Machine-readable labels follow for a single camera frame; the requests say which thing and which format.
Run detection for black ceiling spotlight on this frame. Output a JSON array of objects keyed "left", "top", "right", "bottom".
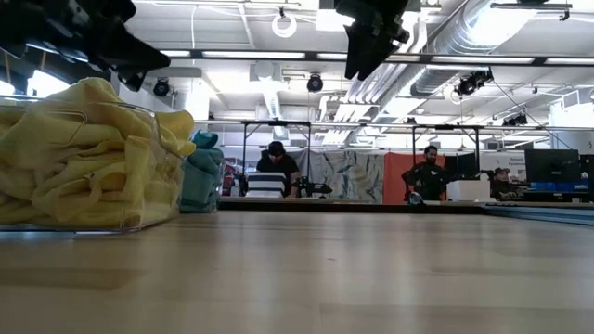
[
  {"left": 305, "top": 72, "right": 325, "bottom": 94},
  {"left": 152, "top": 77, "right": 172, "bottom": 98},
  {"left": 456, "top": 68, "right": 494, "bottom": 97}
]

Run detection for person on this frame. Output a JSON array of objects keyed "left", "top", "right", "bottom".
[
  {"left": 255, "top": 140, "right": 302, "bottom": 199},
  {"left": 401, "top": 145, "right": 454, "bottom": 203},
  {"left": 490, "top": 167, "right": 525, "bottom": 201}
]

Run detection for yellow microfiber towel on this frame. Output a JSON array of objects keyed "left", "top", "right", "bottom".
[
  {"left": 0, "top": 76, "right": 197, "bottom": 161},
  {"left": 0, "top": 134, "right": 186, "bottom": 229}
]

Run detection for patterned curtain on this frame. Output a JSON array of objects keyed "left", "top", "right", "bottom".
[{"left": 303, "top": 148, "right": 386, "bottom": 204}]

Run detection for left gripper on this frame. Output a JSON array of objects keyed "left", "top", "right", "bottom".
[{"left": 44, "top": 0, "right": 172, "bottom": 93}]

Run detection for white hanging ring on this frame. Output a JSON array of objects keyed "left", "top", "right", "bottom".
[{"left": 271, "top": 12, "right": 299, "bottom": 40}]

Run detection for blue storage bins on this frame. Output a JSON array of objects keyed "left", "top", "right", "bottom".
[{"left": 530, "top": 181, "right": 587, "bottom": 192}]

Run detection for black aluminium table frame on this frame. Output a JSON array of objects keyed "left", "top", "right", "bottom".
[{"left": 216, "top": 196, "right": 594, "bottom": 227}]

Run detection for white striped box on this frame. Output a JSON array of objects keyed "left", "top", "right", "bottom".
[{"left": 246, "top": 172, "right": 288, "bottom": 199}]

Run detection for black monitor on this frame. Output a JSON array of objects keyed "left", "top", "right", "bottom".
[{"left": 523, "top": 148, "right": 581, "bottom": 185}]

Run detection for orange partition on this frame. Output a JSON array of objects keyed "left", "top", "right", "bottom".
[{"left": 383, "top": 152, "right": 446, "bottom": 206}]

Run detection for teal microfiber towel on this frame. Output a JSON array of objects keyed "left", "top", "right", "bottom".
[{"left": 178, "top": 146, "right": 226, "bottom": 215}]

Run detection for blue microfiber towel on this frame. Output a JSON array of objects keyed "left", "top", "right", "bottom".
[{"left": 189, "top": 129, "right": 220, "bottom": 152}]

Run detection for black metal workstation frame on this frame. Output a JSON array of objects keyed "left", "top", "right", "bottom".
[
  {"left": 410, "top": 122, "right": 482, "bottom": 177},
  {"left": 239, "top": 119, "right": 313, "bottom": 196}
]

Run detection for silver ventilation duct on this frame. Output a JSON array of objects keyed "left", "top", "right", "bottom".
[{"left": 407, "top": 0, "right": 539, "bottom": 98}]

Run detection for clear plastic basket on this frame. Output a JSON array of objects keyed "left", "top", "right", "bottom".
[
  {"left": 0, "top": 95, "right": 186, "bottom": 234},
  {"left": 178, "top": 138, "right": 226, "bottom": 215}
]

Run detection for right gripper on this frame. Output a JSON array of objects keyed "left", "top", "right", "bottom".
[{"left": 334, "top": 0, "right": 412, "bottom": 83}]

